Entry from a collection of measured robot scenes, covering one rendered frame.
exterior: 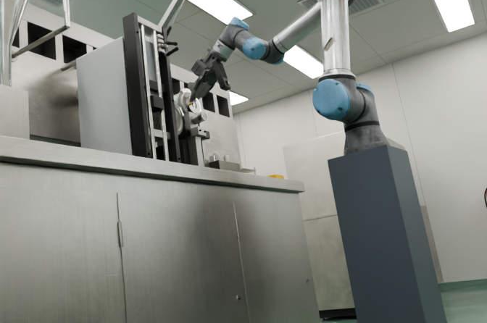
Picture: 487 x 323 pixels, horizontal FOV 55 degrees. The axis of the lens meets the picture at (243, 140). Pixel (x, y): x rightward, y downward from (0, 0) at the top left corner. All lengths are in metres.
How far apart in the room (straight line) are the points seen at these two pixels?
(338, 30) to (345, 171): 0.44
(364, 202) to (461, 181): 4.57
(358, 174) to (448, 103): 4.71
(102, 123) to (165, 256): 0.65
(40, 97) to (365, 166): 1.15
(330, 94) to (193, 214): 0.54
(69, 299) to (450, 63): 5.69
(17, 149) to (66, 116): 0.94
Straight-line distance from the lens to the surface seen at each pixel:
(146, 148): 1.43
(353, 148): 1.53
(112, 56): 1.73
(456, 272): 6.04
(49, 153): 0.99
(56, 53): 1.97
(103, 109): 1.71
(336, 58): 1.50
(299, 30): 1.78
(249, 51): 1.73
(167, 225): 1.23
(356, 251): 1.50
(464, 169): 6.02
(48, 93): 1.86
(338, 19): 1.54
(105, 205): 1.09
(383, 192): 1.46
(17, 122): 1.41
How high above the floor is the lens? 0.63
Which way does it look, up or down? 14 degrees up
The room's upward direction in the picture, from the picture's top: 8 degrees counter-clockwise
